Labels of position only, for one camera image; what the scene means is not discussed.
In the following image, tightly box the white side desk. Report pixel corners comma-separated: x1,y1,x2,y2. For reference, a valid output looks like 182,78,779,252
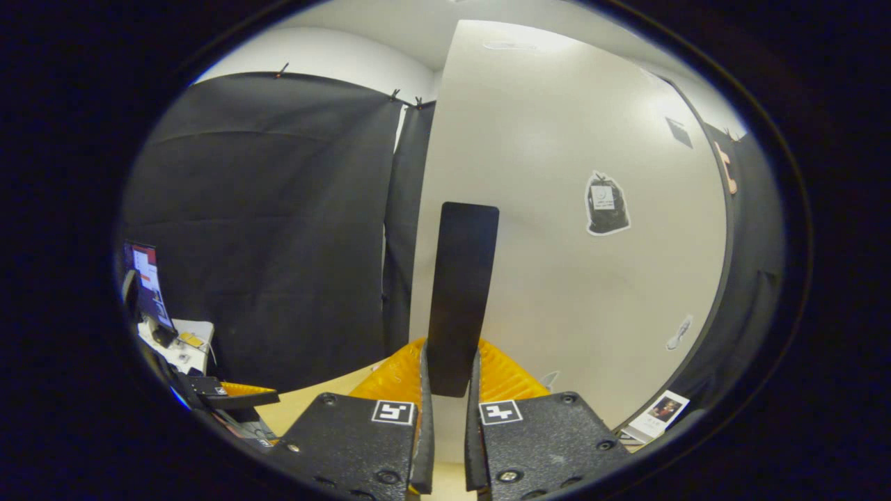
138,319,215,376

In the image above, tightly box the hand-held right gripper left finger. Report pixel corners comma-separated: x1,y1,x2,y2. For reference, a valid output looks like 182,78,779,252
267,338,436,500

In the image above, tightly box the computer monitor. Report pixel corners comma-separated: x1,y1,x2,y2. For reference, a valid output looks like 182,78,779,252
124,240,176,333

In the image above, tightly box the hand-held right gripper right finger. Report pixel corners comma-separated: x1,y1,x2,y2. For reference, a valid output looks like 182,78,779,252
464,338,636,501

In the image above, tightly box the black cabinet door handle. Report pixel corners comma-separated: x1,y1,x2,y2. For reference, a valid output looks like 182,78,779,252
426,202,500,399

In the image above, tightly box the black backdrop cloth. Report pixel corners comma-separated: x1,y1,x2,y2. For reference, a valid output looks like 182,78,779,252
118,72,787,418

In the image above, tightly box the beige cabinet door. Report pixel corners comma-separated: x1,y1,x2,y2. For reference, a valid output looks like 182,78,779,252
407,19,729,463

